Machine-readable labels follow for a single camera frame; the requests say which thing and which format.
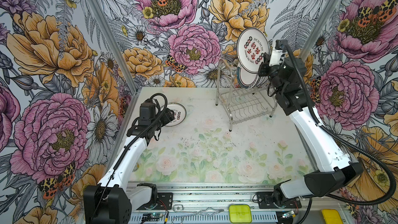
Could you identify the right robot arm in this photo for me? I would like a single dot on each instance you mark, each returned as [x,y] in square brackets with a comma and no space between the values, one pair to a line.
[334,168]

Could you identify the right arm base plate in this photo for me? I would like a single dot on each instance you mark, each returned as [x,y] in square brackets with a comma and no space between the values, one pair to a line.
[265,200]

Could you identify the white plate red characters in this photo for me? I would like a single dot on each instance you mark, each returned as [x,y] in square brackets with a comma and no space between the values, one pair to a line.
[180,114]

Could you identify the metal wire hook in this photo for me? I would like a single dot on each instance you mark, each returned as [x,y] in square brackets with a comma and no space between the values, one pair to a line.
[207,212]

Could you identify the green square button box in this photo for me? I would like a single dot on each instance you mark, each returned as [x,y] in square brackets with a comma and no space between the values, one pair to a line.
[240,214]

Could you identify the small circuit board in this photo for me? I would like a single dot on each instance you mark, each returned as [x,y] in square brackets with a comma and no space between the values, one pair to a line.
[152,217]

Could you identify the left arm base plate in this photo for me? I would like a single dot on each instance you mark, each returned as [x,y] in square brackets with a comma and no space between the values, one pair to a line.
[165,201]

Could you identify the white plate green rim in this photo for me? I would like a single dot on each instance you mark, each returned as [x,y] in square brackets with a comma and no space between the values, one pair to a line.
[246,79]

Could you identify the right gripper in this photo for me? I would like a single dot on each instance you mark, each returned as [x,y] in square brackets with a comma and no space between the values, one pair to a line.
[262,71]

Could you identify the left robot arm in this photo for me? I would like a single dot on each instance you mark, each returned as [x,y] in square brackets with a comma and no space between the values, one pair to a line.
[109,201]

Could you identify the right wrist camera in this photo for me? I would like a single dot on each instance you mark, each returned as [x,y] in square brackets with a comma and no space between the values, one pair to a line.
[278,52]

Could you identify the yellow box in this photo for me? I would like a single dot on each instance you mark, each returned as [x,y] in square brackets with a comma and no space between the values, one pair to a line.
[331,216]

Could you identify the aluminium front rail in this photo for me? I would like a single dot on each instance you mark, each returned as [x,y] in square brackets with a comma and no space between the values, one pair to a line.
[196,197]

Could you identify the metal wire dish rack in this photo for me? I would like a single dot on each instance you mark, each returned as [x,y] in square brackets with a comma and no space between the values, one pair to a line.
[240,104]

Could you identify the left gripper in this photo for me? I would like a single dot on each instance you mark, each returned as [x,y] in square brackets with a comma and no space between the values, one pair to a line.
[167,115]

